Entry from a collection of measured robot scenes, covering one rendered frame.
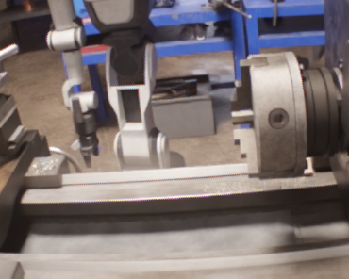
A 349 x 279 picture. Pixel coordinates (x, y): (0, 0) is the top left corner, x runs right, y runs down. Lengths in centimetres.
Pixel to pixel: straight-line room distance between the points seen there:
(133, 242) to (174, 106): 185
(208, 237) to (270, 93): 50
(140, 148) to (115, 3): 55
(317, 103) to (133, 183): 58
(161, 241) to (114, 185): 20
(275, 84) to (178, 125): 225
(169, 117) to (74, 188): 181
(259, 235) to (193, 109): 189
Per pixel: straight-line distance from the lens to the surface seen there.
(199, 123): 307
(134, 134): 177
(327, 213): 130
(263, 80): 86
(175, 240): 123
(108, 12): 160
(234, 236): 122
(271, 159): 87
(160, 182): 126
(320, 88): 91
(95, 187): 129
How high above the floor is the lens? 154
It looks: 28 degrees down
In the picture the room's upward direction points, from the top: 8 degrees counter-clockwise
